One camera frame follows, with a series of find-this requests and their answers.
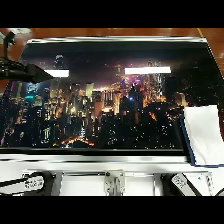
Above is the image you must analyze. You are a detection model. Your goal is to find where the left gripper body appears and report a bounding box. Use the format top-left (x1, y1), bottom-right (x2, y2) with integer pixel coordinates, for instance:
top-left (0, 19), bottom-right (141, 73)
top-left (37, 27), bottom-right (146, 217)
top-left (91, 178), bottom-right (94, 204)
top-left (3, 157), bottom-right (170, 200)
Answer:
top-left (0, 57), bottom-right (31, 82)

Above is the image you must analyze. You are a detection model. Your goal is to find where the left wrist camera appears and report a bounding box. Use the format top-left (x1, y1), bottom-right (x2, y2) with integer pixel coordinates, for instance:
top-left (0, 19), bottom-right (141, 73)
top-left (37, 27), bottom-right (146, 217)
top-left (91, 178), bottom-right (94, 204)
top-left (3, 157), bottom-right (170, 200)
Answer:
top-left (2, 31), bottom-right (17, 62)

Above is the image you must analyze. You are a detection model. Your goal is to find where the silver frame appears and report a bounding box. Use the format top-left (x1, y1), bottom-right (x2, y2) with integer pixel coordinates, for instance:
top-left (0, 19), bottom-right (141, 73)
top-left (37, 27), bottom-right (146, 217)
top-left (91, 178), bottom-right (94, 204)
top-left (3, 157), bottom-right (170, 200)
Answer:
top-left (0, 35), bottom-right (224, 197)

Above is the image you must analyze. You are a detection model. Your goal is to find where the white shirt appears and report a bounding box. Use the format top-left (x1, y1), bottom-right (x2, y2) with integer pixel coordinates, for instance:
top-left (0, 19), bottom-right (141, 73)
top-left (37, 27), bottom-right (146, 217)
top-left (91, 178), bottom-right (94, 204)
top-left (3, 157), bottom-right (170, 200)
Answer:
top-left (182, 104), bottom-right (224, 166)

